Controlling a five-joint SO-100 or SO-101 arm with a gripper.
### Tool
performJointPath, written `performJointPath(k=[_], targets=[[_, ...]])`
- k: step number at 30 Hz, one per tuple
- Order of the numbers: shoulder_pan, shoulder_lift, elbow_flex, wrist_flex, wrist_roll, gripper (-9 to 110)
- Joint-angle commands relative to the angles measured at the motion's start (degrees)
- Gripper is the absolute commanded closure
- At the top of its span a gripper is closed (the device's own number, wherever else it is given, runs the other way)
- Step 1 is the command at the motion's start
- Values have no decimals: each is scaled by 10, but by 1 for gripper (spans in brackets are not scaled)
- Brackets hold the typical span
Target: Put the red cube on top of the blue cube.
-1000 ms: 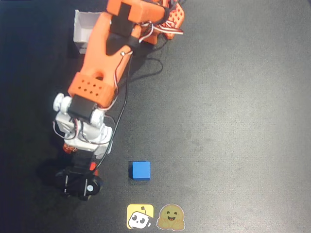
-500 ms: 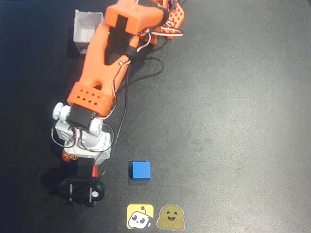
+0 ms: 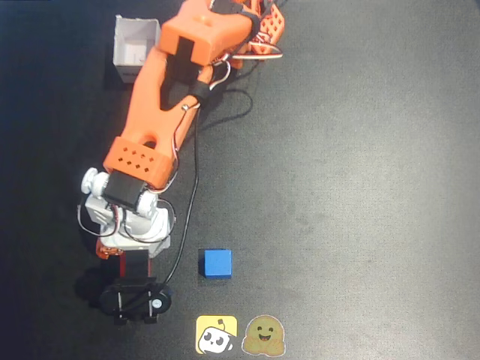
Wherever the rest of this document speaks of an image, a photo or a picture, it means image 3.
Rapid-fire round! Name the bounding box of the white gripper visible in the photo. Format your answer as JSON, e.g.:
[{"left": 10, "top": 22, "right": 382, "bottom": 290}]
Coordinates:
[{"left": 95, "top": 204, "right": 173, "bottom": 260}]

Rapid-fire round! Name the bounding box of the blue cube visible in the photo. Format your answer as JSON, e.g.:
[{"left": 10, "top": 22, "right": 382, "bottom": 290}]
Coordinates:
[{"left": 198, "top": 248, "right": 233, "bottom": 281}]

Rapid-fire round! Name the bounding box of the yellow robot face sticker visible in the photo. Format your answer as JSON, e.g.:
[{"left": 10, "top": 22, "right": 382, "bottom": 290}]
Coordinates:
[{"left": 195, "top": 314, "right": 239, "bottom": 354}]

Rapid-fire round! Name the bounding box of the hugging face emoji sticker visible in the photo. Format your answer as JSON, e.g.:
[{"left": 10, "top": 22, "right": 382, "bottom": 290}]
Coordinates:
[{"left": 241, "top": 314, "right": 287, "bottom": 356}]

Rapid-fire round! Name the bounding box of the white cardboard box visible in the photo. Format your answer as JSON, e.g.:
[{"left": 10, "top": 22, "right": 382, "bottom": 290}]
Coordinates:
[{"left": 113, "top": 14, "right": 162, "bottom": 84}]

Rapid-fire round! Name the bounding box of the black white wrist wire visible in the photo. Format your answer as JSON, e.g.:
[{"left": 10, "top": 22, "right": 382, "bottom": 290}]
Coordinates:
[{"left": 76, "top": 197, "right": 177, "bottom": 244}]

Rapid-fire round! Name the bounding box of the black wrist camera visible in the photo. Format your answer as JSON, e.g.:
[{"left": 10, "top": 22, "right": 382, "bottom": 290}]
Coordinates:
[{"left": 99, "top": 250, "right": 174, "bottom": 326}]

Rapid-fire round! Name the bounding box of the black camera cable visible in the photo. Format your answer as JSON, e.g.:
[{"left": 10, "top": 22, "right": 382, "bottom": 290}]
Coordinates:
[{"left": 127, "top": 89, "right": 254, "bottom": 312}]

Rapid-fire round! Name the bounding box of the red white servo wire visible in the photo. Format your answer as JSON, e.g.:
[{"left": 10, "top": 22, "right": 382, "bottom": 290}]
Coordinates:
[{"left": 208, "top": 31, "right": 285, "bottom": 92}]

